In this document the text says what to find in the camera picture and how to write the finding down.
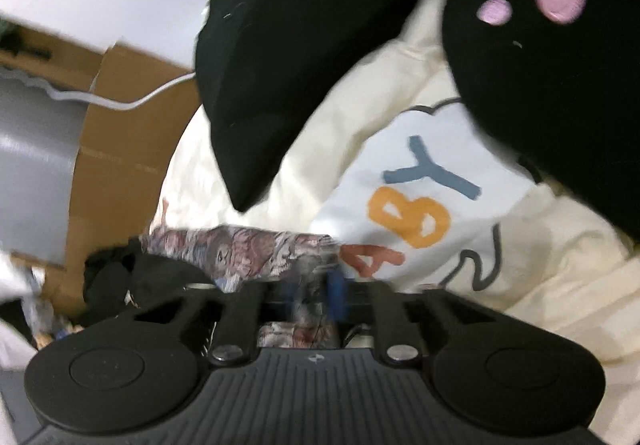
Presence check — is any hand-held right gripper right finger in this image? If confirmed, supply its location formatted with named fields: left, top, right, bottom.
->
left=326, top=269, right=502, bottom=366

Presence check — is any clear plastic bag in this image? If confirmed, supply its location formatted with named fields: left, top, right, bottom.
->
left=22, top=270, right=71, bottom=341

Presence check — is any white cable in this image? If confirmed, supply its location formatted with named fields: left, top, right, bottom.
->
left=0, top=67, right=198, bottom=112

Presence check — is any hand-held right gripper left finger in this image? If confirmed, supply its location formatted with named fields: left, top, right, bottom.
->
left=131, top=281, right=305, bottom=367

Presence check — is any flattened cardboard box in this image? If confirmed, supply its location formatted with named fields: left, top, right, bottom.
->
left=0, top=22, right=201, bottom=321

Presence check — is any stack of black clothes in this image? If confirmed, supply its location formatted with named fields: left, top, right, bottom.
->
left=194, top=0, right=451, bottom=213

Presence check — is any black cloth pink paw print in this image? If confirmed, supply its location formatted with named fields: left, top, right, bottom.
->
left=442, top=0, right=640, bottom=241

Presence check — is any cream bear print bed sheet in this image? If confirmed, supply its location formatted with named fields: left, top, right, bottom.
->
left=150, top=0, right=640, bottom=445

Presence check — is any black garment bear print lining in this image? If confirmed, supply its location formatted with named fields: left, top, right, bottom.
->
left=125, top=225, right=346, bottom=351

